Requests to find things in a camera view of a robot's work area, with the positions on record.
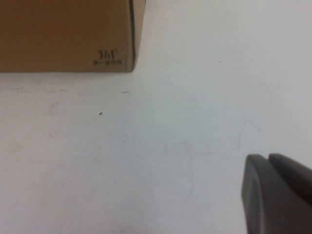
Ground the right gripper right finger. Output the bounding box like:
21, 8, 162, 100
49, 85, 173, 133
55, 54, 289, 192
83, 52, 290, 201
267, 153, 312, 198

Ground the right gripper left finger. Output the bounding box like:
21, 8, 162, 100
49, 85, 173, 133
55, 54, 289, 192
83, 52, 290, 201
240, 154, 312, 234

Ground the brown cardboard shoe box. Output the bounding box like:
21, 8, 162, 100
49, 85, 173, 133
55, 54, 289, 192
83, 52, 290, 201
0, 0, 146, 73

